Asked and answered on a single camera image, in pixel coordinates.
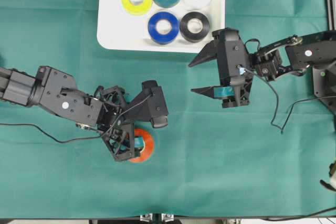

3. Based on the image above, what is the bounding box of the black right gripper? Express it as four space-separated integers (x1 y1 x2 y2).
188 28 253 108

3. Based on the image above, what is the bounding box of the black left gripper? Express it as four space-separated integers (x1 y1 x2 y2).
98 86 145 162

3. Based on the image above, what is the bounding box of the red orange tape roll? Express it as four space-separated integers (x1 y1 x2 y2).
128 128 154 163

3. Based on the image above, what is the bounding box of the black tape roll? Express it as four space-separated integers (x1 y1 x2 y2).
180 12 210 42

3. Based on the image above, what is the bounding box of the blue tape roll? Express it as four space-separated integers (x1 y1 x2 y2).
148 12 180 45

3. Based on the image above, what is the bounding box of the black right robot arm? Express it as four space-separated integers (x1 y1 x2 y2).
189 28 335 113

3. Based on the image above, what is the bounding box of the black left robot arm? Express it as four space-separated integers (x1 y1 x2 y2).
1 66 141 162

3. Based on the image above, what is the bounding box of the white plastic tray case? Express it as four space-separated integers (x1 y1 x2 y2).
97 0 225 53

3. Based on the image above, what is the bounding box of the green table cloth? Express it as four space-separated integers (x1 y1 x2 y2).
1 0 335 218

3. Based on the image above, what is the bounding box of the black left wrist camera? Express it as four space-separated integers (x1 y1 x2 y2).
123 80 169 129

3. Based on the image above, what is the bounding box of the black right camera cable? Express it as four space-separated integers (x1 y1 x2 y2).
237 66 336 133

